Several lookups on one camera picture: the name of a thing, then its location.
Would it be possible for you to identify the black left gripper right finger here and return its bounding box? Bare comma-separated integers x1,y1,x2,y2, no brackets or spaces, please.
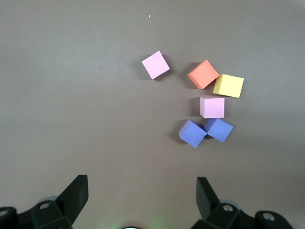
192,177,294,229

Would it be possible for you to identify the purple foam block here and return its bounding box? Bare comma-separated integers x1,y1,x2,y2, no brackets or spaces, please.
178,118,207,149
203,118,234,144

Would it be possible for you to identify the pink foam block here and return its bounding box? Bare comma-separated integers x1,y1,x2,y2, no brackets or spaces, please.
141,50,171,80
200,96,225,119

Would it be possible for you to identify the orange foam block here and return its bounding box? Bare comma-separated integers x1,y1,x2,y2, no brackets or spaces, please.
187,60,220,90

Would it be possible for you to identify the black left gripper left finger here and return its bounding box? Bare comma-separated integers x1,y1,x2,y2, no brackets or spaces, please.
0,175,89,229

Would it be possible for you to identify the yellow foam block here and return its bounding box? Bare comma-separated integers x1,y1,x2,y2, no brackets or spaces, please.
213,74,244,98

